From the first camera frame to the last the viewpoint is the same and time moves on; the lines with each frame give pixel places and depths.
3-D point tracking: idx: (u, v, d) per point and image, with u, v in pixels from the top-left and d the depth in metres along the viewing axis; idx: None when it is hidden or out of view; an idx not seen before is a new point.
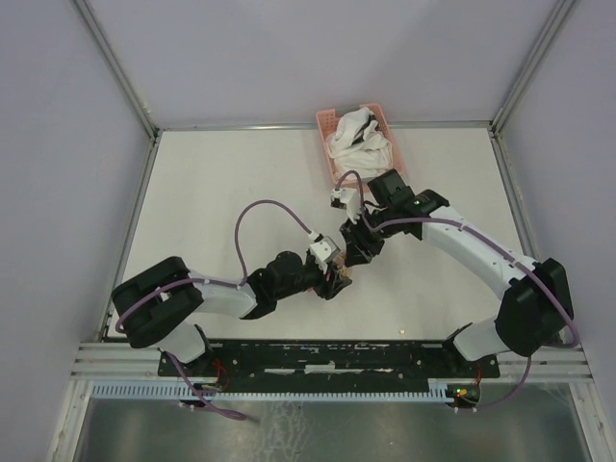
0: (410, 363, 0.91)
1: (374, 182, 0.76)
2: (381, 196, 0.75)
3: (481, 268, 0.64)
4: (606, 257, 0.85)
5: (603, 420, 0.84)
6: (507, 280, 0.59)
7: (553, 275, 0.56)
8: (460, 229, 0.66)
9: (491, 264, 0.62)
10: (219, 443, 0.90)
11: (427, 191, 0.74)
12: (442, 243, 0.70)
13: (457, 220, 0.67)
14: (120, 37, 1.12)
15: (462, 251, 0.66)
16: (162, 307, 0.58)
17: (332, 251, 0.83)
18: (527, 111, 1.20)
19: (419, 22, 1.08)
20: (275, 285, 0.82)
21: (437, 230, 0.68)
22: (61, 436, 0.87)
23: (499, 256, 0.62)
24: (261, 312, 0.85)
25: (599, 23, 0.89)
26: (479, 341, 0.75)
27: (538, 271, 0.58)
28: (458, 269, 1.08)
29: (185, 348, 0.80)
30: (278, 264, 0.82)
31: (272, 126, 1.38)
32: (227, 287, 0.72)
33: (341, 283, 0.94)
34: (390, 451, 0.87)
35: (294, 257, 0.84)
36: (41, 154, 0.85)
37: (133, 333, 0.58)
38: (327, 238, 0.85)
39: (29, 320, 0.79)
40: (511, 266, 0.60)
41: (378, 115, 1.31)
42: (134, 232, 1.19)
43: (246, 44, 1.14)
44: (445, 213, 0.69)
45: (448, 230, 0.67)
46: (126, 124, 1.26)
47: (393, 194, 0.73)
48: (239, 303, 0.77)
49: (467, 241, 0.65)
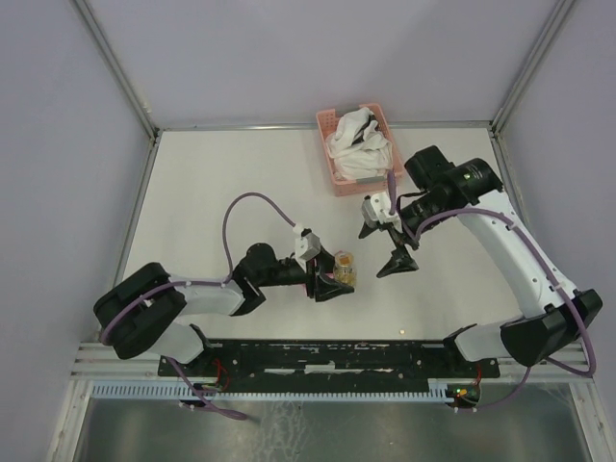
0: (410, 363, 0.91)
1: (415, 160, 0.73)
2: (419, 175, 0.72)
3: (517, 278, 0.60)
4: (606, 257, 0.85)
5: (603, 420, 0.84)
6: (543, 305, 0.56)
7: (587, 305, 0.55)
8: (508, 228, 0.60)
9: (531, 280, 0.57)
10: (219, 443, 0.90)
11: (476, 163, 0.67)
12: (480, 235, 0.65)
13: (508, 218, 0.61)
14: (120, 38, 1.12)
15: (501, 255, 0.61)
16: (145, 315, 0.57)
17: (307, 250, 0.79)
18: (527, 111, 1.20)
19: (419, 23, 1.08)
20: (255, 280, 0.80)
21: (482, 221, 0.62)
22: (61, 436, 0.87)
23: (542, 272, 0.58)
24: (251, 306, 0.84)
25: (599, 23, 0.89)
26: (481, 342, 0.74)
27: (575, 298, 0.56)
28: (458, 269, 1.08)
29: (182, 348, 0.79)
30: (251, 260, 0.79)
31: (273, 126, 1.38)
32: (212, 286, 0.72)
33: (331, 288, 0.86)
34: (390, 450, 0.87)
35: (263, 246, 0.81)
36: (41, 154, 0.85)
37: (120, 345, 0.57)
38: (309, 235, 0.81)
39: (28, 320, 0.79)
40: (551, 288, 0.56)
41: (379, 115, 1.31)
42: (134, 231, 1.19)
43: (245, 44, 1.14)
44: (494, 199, 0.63)
45: (494, 224, 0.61)
46: (126, 124, 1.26)
47: (431, 171, 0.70)
48: (228, 299, 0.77)
49: (513, 246, 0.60)
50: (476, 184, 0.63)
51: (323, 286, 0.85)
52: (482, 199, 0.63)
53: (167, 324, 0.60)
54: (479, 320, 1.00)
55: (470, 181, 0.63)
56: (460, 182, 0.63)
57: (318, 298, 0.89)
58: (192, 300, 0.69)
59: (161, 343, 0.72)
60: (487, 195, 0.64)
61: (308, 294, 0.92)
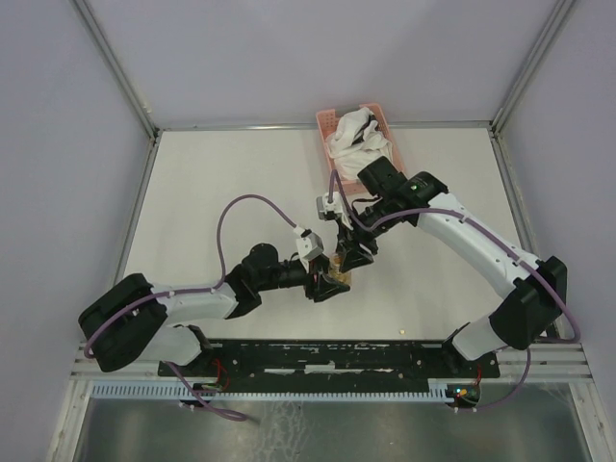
0: (410, 364, 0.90)
1: (365, 171, 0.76)
2: (372, 186, 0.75)
3: (483, 264, 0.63)
4: (605, 256, 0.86)
5: (603, 420, 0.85)
6: (511, 280, 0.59)
7: (555, 271, 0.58)
8: (461, 220, 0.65)
9: (495, 261, 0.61)
10: (219, 443, 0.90)
11: (423, 175, 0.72)
12: (439, 234, 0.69)
13: (459, 212, 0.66)
14: (119, 37, 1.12)
15: (463, 245, 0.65)
16: (130, 326, 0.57)
17: (312, 250, 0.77)
18: (527, 111, 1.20)
19: (418, 23, 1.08)
20: (254, 280, 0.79)
21: (436, 220, 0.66)
22: (61, 436, 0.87)
23: (502, 252, 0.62)
24: (247, 308, 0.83)
25: (599, 22, 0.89)
26: (479, 341, 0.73)
27: (540, 269, 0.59)
28: (458, 268, 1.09)
29: (180, 348, 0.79)
30: (254, 258, 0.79)
31: (273, 126, 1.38)
32: (197, 293, 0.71)
33: (332, 286, 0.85)
34: (390, 451, 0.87)
35: (268, 246, 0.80)
36: (42, 154, 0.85)
37: (105, 355, 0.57)
38: (311, 235, 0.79)
39: (28, 320, 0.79)
40: (515, 264, 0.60)
41: (379, 115, 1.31)
42: (134, 232, 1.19)
43: (245, 43, 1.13)
44: (444, 201, 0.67)
45: (448, 220, 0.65)
46: (126, 123, 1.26)
47: (384, 182, 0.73)
48: (219, 304, 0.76)
49: (470, 235, 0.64)
50: (423, 190, 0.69)
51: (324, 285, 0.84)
52: (432, 202, 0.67)
53: (151, 337, 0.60)
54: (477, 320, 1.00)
55: (416, 190, 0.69)
56: (407, 193, 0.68)
57: (318, 298, 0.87)
58: (180, 309, 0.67)
59: (153, 346, 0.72)
60: (434, 199, 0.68)
61: (308, 295, 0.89)
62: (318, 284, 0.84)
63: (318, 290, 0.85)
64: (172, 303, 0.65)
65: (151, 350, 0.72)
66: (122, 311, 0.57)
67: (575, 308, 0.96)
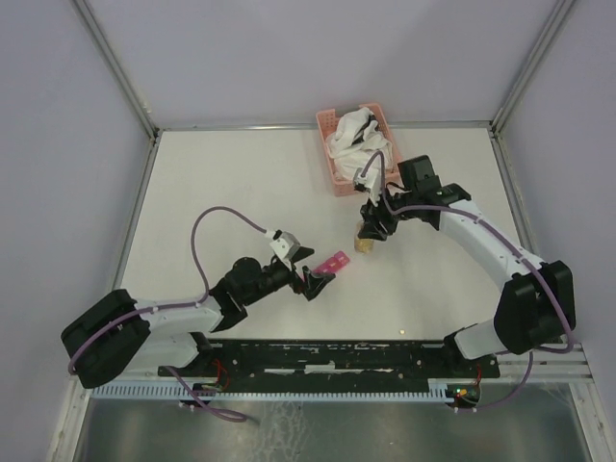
0: (410, 364, 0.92)
1: (406, 164, 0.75)
2: (408, 180, 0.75)
3: (489, 261, 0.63)
4: (606, 257, 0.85)
5: (603, 420, 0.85)
6: (510, 273, 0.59)
7: (556, 272, 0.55)
8: (475, 221, 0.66)
9: (498, 257, 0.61)
10: (219, 442, 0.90)
11: (451, 186, 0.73)
12: (456, 235, 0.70)
13: (474, 214, 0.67)
14: (119, 37, 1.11)
15: (474, 244, 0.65)
16: (114, 343, 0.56)
17: (291, 247, 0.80)
18: (527, 111, 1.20)
19: (419, 22, 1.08)
20: (239, 295, 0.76)
21: (452, 220, 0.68)
22: (61, 436, 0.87)
23: (507, 250, 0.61)
24: (233, 320, 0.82)
25: (599, 23, 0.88)
26: (480, 341, 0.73)
27: (544, 269, 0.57)
28: (458, 269, 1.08)
29: (172, 357, 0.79)
30: (236, 272, 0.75)
31: (273, 126, 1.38)
32: (181, 309, 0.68)
33: (320, 280, 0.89)
34: (391, 451, 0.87)
35: (250, 261, 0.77)
36: (41, 154, 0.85)
37: (87, 372, 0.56)
38: (285, 234, 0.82)
39: (26, 321, 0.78)
40: (517, 261, 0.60)
41: (379, 115, 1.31)
42: (134, 231, 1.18)
43: (245, 43, 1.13)
44: (466, 206, 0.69)
45: (463, 220, 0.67)
46: (125, 123, 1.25)
47: (420, 181, 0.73)
48: (205, 320, 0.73)
49: (479, 234, 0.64)
50: (449, 196, 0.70)
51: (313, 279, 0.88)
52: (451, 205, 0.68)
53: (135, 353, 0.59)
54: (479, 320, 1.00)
55: (444, 196, 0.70)
56: (433, 196, 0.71)
57: (310, 295, 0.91)
58: (164, 325, 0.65)
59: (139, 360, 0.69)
60: (459, 204, 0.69)
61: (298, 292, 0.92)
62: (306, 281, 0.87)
63: (308, 288, 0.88)
64: (157, 320, 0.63)
65: (139, 362, 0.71)
66: (104, 328, 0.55)
67: (575, 308, 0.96)
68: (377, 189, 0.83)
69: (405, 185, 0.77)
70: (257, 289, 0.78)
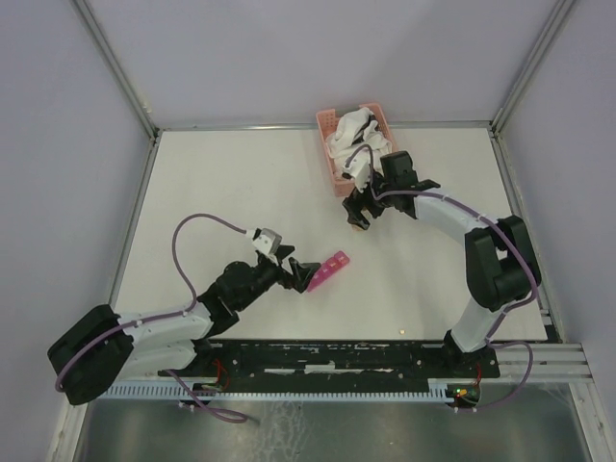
0: (410, 364, 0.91)
1: (387, 160, 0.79)
2: (388, 173, 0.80)
3: (455, 227, 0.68)
4: (606, 257, 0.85)
5: (603, 420, 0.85)
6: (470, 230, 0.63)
7: (510, 223, 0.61)
8: (443, 200, 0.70)
9: (461, 220, 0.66)
10: (219, 442, 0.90)
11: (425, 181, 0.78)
12: (430, 217, 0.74)
13: (440, 192, 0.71)
14: (119, 37, 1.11)
15: (444, 218, 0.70)
16: (101, 357, 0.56)
17: (273, 241, 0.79)
18: (527, 111, 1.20)
19: (418, 23, 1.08)
20: (231, 300, 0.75)
21: (425, 203, 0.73)
22: (61, 436, 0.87)
23: (467, 216, 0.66)
24: (223, 325, 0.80)
25: (599, 23, 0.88)
26: (474, 326, 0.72)
27: (500, 224, 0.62)
28: (459, 269, 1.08)
29: (166, 362, 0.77)
30: (228, 277, 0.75)
31: (273, 126, 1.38)
32: (166, 319, 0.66)
33: (309, 271, 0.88)
34: (390, 451, 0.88)
35: (241, 265, 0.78)
36: (41, 154, 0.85)
37: (74, 390, 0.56)
38: (265, 231, 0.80)
39: (27, 321, 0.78)
40: (476, 220, 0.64)
41: (379, 115, 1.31)
42: (134, 231, 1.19)
43: (245, 44, 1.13)
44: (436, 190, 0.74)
45: (433, 201, 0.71)
46: (125, 123, 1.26)
47: (399, 176, 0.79)
48: (194, 328, 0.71)
49: (447, 207, 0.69)
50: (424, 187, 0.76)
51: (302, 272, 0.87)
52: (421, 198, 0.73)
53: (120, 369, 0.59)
54: None
55: (418, 188, 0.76)
56: (409, 187, 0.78)
57: (300, 289, 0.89)
58: (152, 337, 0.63)
59: (130, 371, 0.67)
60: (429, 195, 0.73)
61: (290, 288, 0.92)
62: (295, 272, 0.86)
63: (299, 281, 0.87)
64: (142, 332, 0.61)
65: (131, 372, 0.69)
66: (90, 344, 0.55)
67: (574, 308, 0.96)
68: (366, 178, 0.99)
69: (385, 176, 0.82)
70: (249, 292, 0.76)
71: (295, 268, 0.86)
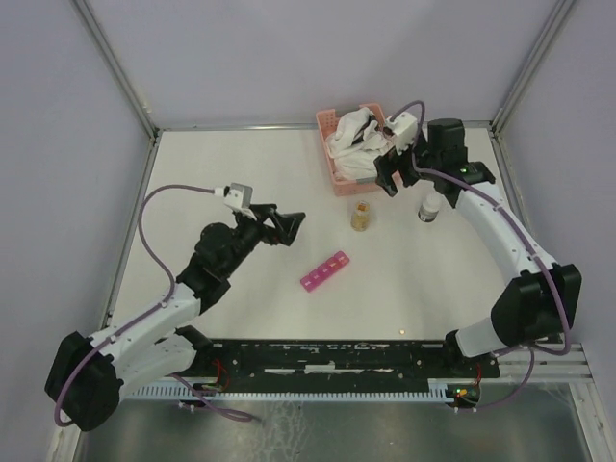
0: (410, 364, 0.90)
1: (436, 127, 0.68)
2: (435, 142, 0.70)
3: (500, 250, 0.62)
4: (607, 258, 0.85)
5: (603, 420, 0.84)
6: (519, 269, 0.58)
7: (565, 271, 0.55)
8: (494, 209, 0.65)
9: (510, 250, 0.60)
10: (219, 443, 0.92)
11: (476, 164, 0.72)
12: (469, 215, 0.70)
13: (495, 200, 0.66)
14: (119, 37, 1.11)
15: (488, 232, 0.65)
16: (90, 384, 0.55)
17: (243, 193, 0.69)
18: (527, 111, 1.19)
19: (419, 23, 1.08)
20: (217, 265, 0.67)
21: (472, 203, 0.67)
22: (61, 436, 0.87)
23: (519, 243, 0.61)
24: (218, 295, 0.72)
25: (600, 24, 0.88)
26: (481, 338, 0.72)
27: (552, 270, 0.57)
28: (459, 269, 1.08)
29: (170, 365, 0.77)
30: (207, 241, 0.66)
31: (273, 126, 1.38)
32: (141, 320, 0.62)
33: (294, 222, 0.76)
34: (390, 451, 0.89)
35: (218, 225, 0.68)
36: (41, 155, 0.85)
37: (80, 418, 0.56)
38: (232, 185, 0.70)
39: (28, 321, 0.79)
40: (528, 258, 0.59)
41: (378, 115, 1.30)
42: (134, 231, 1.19)
43: (245, 44, 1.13)
44: (486, 189, 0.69)
45: (482, 206, 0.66)
46: (125, 123, 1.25)
47: (449, 150, 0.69)
48: (181, 316, 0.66)
49: (496, 222, 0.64)
50: (474, 179, 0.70)
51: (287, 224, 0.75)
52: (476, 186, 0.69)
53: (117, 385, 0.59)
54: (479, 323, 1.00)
55: (471, 176, 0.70)
56: (456, 173, 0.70)
57: (290, 241, 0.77)
58: (136, 345, 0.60)
59: (134, 383, 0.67)
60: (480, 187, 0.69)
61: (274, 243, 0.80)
62: (277, 223, 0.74)
63: (285, 232, 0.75)
64: (121, 346, 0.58)
65: (137, 385, 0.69)
66: (72, 375, 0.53)
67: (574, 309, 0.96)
68: (412, 134, 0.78)
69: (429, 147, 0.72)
70: (234, 251, 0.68)
71: (275, 218, 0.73)
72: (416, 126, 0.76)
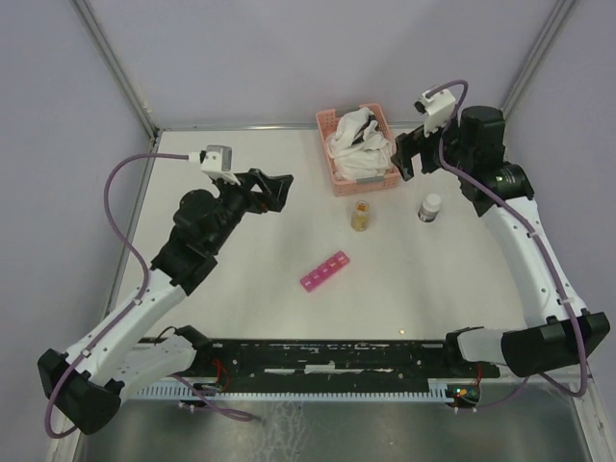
0: (410, 364, 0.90)
1: (478, 121, 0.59)
2: (472, 138, 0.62)
3: (527, 283, 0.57)
4: (608, 258, 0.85)
5: (603, 420, 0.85)
6: (546, 315, 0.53)
7: (594, 329, 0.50)
8: (528, 235, 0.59)
9: (539, 289, 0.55)
10: (219, 443, 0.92)
11: (513, 166, 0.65)
12: (497, 231, 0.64)
13: (531, 225, 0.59)
14: (119, 38, 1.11)
15: (516, 259, 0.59)
16: (76, 397, 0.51)
17: (223, 156, 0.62)
18: (527, 111, 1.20)
19: (419, 24, 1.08)
20: (198, 237, 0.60)
21: (504, 223, 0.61)
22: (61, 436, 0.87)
23: (550, 282, 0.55)
24: (202, 269, 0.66)
25: (600, 25, 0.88)
26: (484, 346, 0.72)
27: (580, 319, 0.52)
28: (459, 269, 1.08)
29: (171, 366, 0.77)
30: (186, 209, 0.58)
31: (273, 126, 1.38)
32: (116, 324, 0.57)
33: (284, 186, 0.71)
34: (390, 451, 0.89)
35: (198, 192, 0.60)
36: (41, 156, 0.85)
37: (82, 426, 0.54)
38: (209, 148, 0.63)
39: (28, 321, 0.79)
40: (558, 302, 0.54)
41: (379, 115, 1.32)
42: (134, 231, 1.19)
43: (245, 45, 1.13)
44: (524, 207, 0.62)
45: (515, 228, 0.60)
46: (125, 124, 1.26)
47: (484, 148, 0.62)
48: (163, 305, 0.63)
49: (527, 251, 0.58)
50: (510, 191, 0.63)
51: (277, 188, 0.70)
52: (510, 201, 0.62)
53: (107, 390, 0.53)
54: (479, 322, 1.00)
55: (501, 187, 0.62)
56: (490, 182, 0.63)
57: (279, 207, 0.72)
58: (114, 352, 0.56)
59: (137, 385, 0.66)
60: (516, 201, 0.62)
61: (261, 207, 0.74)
62: (266, 189, 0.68)
63: (275, 196, 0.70)
64: (97, 358, 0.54)
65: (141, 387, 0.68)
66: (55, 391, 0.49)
67: None
68: (444, 117, 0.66)
69: (463, 140, 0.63)
70: (218, 224, 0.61)
71: (262, 180, 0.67)
72: (449, 111, 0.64)
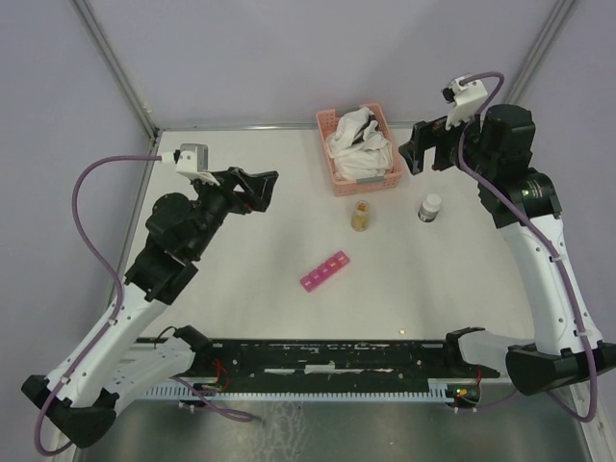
0: (410, 364, 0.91)
1: (509, 124, 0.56)
2: (500, 140, 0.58)
3: (543, 309, 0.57)
4: (609, 258, 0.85)
5: (603, 420, 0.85)
6: (560, 347, 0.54)
7: (607, 359, 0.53)
8: (551, 259, 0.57)
9: (556, 319, 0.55)
10: (219, 443, 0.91)
11: (541, 177, 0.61)
12: (514, 245, 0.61)
13: (556, 249, 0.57)
14: (119, 38, 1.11)
15: (534, 280, 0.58)
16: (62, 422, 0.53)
17: (197, 155, 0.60)
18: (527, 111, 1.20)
19: (419, 24, 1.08)
20: (172, 243, 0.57)
21: (526, 242, 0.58)
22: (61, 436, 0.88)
23: (568, 312, 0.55)
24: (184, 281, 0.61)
25: (600, 25, 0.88)
26: (486, 355, 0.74)
27: (596, 350, 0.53)
28: (459, 269, 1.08)
29: (169, 369, 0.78)
30: (157, 216, 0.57)
31: (273, 125, 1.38)
32: (93, 346, 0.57)
33: (269, 182, 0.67)
34: (390, 451, 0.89)
35: (172, 196, 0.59)
36: (41, 156, 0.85)
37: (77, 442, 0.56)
38: (183, 146, 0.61)
39: (28, 322, 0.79)
40: (575, 334, 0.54)
41: (378, 115, 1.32)
42: (134, 231, 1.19)
43: (245, 45, 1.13)
44: (550, 226, 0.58)
45: (538, 250, 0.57)
46: (125, 124, 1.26)
47: (509, 151, 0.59)
48: (143, 320, 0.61)
49: (548, 276, 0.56)
50: (533, 207, 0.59)
51: (262, 186, 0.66)
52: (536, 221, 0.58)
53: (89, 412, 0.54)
54: (479, 322, 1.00)
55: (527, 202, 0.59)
56: (516, 195, 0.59)
57: (265, 206, 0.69)
58: (94, 374, 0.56)
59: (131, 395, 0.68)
60: (542, 219, 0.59)
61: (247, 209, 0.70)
62: (247, 190, 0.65)
63: (260, 195, 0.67)
64: (77, 383, 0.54)
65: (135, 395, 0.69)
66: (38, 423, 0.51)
67: None
68: (472, 111, 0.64)
69: (486, 143, 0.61)
70: (197, 228, 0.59)
71: (243, 180, 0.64)
72: (479, 102, 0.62)
